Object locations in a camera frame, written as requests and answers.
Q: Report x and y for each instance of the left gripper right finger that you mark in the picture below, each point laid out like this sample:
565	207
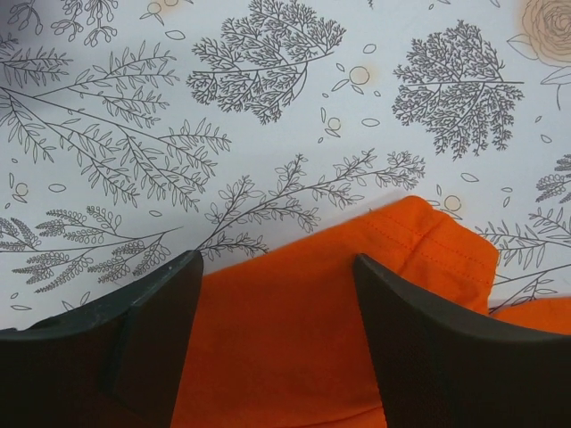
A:
438	364

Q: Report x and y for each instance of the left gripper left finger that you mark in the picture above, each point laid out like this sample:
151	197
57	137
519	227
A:
114	362

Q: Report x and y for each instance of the orange t shirt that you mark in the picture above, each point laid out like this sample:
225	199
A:
278	341

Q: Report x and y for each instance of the floral table mat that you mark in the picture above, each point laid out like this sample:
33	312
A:
132	131

